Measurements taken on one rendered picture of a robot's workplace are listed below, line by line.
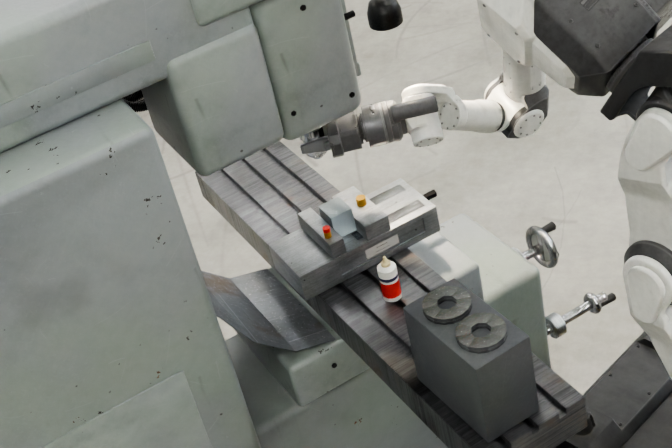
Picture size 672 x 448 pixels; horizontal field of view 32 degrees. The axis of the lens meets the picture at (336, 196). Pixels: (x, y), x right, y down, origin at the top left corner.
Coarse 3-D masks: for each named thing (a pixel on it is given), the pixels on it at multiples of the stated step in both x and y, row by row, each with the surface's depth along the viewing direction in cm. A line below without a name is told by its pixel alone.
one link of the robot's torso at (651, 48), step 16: (656, 48) 195; (640, 64) 198; (656, 64) 195; (624, 80) 202; (640, 80) 200; (656, 80) 197; (624, 96) 205; (640, 96) 213; (608, 112) 209; (624, 112) 210
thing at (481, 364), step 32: (448, 288) 215; (416, 320) 212; (448, 320) 208; (480, 320) 206; (416, 352) 219; (448, 352) 205; (480, 352) 201; (512, 352) 202; (448, 384) 213; (480, 384) 201; (512, 384) 206; (480, 416) 206; (512, 416) 210
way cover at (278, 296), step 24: (216, 288) 258; (240, 288) 266; (264, 288) 267; (216, 312) 233; (240, 312) 251; (264, 312) 258; (288, 312) 259; (264, 336) 245; (288, 336) 251; (312, 336) 251
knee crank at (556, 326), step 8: (584, 296) 294; (592, 296) 292; (600, 296) 294; (608, 296) 296; (584, 304) 292; (592, 304) 292; (600, 304) 292; (568, 312) 291; (576, 312) 291; (584, 312) 292; (592, 312) 294; (552, 320) 288; (560, 320) 288; (568, 320) 290; (552, 328) 288; (560, 328) 287; (552, 336) 290; (560, 336) 289
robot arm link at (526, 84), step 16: (512, 64) 244; (496, 80) 258; (512, 80) 248; (528, 80) 247; (544, 80) 251; (512, 96) 253; (528, 96) 250; (544, 96) 251; (528, 112) 251; (544, 112) 255; (528, 128) 255
